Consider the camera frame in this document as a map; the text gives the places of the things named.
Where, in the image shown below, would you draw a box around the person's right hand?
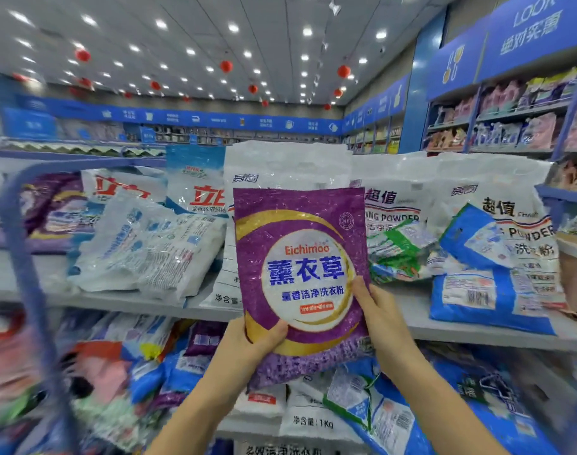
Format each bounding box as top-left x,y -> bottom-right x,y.
350,276 -> 424,375

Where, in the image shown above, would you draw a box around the person's left hand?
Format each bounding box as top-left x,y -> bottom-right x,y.
198,315 -> 290,408

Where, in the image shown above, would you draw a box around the green Ariel detergent bag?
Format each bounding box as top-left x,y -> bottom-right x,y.
367,219 -> 439,283

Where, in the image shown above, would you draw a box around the grey metal shelf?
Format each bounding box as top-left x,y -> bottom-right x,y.
0,151 -> 577,355

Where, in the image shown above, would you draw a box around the person's right forearm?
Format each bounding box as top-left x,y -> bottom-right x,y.
388,350 -> 512,455

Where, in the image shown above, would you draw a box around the blue pillar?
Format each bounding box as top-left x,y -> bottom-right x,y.
400,9 -> 446,152

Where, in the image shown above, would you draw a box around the row of green boxes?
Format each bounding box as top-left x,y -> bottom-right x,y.
4,139 -> 142,155

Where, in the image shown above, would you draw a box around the large blue hanging sign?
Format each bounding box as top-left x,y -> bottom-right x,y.
2,109 -> 57,140

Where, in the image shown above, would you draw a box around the rows of small red lanterns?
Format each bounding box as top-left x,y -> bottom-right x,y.
14,47 -> 353,105

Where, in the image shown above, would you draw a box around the rows of round ceiling lights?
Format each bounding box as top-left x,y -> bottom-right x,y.
0,4 -> 394,100

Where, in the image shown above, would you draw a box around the wall shelf of detergent bottles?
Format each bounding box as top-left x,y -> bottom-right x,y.
350,66 -> 577,243

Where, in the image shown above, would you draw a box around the blue wall sign band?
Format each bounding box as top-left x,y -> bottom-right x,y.
18,94 -> 345,137

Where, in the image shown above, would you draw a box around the blue wall shelving unit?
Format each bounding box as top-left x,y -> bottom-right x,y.
340,0 -> 577,309

